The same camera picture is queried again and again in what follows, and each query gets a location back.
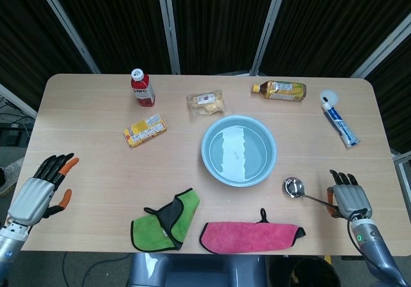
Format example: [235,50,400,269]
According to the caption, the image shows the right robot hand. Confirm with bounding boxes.
[326,169,373,220]

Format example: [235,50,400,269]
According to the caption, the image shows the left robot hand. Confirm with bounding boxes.
[8,153,80,227]

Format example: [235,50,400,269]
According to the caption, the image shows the metal ladle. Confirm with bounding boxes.
[282,177,338,211]

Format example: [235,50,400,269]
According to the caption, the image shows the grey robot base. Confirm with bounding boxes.
[128,253,267,287]

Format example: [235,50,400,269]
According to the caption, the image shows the light blue bowl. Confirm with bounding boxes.
[201,115,277,188]

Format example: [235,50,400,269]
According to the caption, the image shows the blue white toothpaste tube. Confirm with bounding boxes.
[322,102,361,149]

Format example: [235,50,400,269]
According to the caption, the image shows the white round lid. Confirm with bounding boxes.
[319,89,339,106]

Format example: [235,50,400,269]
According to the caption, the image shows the pink microfibre cloth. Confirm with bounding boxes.
[199,207,307,255]

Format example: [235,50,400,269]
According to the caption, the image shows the green grey microfibre cloth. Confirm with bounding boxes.
[130,187,201,253]

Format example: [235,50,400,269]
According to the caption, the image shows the yellow tea bottle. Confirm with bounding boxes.
[250,80,307,103]

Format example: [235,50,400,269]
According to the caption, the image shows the yellow cardboard box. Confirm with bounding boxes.
[123,113,168,148]

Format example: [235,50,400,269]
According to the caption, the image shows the red NFC juice bottle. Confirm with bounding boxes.
[130,68,156,108]

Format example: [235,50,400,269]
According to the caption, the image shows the clear snack bag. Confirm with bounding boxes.
[186,89,227,117]

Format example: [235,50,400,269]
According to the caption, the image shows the silver partition post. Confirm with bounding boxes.
[156,0,181,75]
[349,20,411,78]
[249,0,290,76]
[0,83,38,119]
[33,0,101,74]

